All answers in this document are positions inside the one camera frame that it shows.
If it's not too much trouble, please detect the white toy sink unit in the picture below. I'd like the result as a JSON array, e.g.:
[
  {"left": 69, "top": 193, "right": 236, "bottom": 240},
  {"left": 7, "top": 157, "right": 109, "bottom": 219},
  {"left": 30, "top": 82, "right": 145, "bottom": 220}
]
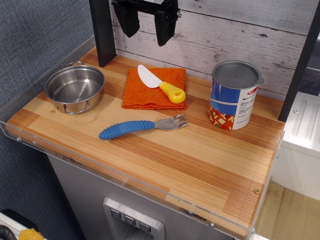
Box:
[{"left": 271, "top": 92, "right": 320, "bottom": 200}]

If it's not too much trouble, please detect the yellow handled toy knife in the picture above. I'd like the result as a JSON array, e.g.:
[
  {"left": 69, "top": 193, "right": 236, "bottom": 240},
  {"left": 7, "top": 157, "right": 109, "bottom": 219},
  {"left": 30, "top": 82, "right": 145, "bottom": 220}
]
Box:
[{"left": 137, "top": 64, "right": 186, "bottom": 104}]

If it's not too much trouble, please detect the silver ice dispenser panel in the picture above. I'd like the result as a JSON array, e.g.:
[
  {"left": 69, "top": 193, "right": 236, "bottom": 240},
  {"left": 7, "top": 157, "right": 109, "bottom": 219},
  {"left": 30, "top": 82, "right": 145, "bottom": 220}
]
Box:
[{"left": 103, "top": 197, "right": 166, "bottom": 240}]

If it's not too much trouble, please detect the black right frame post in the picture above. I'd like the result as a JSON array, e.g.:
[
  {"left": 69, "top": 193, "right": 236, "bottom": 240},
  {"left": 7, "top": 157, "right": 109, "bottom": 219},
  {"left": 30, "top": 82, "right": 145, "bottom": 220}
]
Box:
[{"left": 278, "top": 1, "right": 320, "bottom": 122}]

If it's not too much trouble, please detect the orange folded cloth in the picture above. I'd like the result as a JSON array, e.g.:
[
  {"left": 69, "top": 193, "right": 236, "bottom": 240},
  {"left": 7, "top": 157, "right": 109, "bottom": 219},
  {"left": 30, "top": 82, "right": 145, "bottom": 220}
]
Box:
[{"left": 122, "top": 68, "right": 186, "bottom": 110}]

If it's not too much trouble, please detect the small steel pot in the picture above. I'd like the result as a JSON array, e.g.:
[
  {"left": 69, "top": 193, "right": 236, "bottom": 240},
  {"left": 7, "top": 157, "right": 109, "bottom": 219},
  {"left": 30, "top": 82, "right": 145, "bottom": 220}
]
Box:
[{"left": 44, "top": 61, "right": 105, "bottom": 114}]

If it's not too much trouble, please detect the clear acrylic counter guard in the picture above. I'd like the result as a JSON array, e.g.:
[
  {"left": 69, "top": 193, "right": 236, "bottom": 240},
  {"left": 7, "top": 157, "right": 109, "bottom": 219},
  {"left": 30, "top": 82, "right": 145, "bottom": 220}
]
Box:
[{"left": 6, "top": 42, "right": 284, "bottom": 240}]

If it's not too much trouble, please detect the blue handled metal fork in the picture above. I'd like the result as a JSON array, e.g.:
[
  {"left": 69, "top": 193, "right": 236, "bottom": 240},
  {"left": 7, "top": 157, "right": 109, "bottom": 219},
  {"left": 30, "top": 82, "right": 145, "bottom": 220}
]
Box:
[{"left": 99, "top": 113, "right": 188, "bottom": 140}]

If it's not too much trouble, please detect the yellow object bottom left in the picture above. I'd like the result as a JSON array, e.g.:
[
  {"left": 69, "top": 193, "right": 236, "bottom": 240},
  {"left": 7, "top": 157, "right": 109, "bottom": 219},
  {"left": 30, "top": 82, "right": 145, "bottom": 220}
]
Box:
[{"left": 18, "top": 228, "right": 45, "bottom": 240}]

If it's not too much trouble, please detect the black vertical post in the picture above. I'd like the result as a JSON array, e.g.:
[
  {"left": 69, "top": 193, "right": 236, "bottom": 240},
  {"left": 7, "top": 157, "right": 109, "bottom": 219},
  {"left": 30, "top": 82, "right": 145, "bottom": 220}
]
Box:
[{"left": 89, "top": 0, "right": 117, "bottom": 67}]

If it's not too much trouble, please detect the grey toy fridge cabinet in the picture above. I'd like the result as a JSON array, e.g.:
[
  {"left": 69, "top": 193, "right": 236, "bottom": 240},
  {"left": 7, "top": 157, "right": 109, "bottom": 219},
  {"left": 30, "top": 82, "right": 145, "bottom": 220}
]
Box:
[{"left": 48, "top": 156, "right": 231, "bottom": 240}]

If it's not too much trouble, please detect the toy soup can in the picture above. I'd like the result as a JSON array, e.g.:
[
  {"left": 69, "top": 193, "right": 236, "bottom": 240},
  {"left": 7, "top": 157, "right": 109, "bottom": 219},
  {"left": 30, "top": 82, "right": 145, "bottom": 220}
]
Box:
[{"left": 208, "top": 60, "right": 264, "bottom": 130}]

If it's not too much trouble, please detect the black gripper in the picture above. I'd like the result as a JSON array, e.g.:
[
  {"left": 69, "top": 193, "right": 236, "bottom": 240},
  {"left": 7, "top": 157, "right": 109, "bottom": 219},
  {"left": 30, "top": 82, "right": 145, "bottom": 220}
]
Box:
[{"left": 111, "top": 0, "right": 180, "bottom": 47}]

